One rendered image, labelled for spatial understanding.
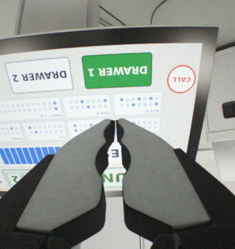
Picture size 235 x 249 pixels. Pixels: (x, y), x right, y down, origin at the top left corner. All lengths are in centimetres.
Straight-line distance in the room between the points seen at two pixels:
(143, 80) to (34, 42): 15
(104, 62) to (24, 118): 15
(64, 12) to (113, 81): 22
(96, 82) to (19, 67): 11
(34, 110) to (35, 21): 21
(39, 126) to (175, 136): 22
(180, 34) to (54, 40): 16
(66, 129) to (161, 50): 18
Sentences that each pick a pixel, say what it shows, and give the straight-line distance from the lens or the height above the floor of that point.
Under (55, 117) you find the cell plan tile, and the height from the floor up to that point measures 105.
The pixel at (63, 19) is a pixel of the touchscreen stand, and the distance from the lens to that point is 43.
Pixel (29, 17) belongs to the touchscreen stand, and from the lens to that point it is 46.
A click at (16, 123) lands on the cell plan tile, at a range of 34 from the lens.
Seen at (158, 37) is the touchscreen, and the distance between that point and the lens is 26.
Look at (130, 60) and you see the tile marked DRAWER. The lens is 26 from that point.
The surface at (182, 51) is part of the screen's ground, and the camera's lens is 27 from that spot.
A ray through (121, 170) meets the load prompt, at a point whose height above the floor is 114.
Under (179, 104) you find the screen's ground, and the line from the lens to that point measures 29.
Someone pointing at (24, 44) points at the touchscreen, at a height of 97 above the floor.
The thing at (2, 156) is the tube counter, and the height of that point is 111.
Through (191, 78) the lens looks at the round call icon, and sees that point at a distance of 29.
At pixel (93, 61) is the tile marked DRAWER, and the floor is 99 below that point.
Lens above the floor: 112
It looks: 10 degrees down
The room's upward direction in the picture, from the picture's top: 178 degrees clockwise
